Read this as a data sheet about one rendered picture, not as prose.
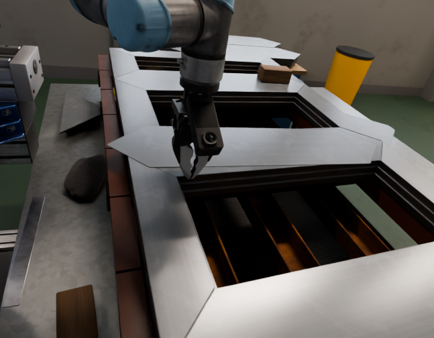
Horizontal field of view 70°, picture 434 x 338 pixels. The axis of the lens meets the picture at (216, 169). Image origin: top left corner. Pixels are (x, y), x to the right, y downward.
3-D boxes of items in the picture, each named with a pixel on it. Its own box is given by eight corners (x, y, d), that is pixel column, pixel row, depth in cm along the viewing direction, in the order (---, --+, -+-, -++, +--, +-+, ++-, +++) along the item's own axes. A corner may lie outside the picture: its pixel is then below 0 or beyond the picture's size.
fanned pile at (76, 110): (98, 93, 132) (98, 84, 130) (102, 141, 103) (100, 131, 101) (66, 93, 128) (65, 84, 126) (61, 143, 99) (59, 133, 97)
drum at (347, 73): (338, 98, 373) (359, 47, 338) (357, 113, 343) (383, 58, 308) (310, 97, 362) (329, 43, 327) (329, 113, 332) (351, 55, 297)
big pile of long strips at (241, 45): (274, 48, 197) (276, 39, 194) (306, 71, 168) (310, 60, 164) (147, 39, 170) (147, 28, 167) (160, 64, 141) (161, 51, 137)
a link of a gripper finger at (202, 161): (198, 164, 70) (203, 129, 65) (205, 180, 66) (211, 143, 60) (184, 165, 69) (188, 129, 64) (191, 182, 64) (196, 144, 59)
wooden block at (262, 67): (283, 78, 128) (286, 66, 125) (289, 83, 123) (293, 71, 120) (256, 76, 124) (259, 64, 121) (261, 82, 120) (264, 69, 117)
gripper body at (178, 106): (204, 125, 66) (212, 69, 59) (217, 146, 60) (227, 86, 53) (168, 125, 64) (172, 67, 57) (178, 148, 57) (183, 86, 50)
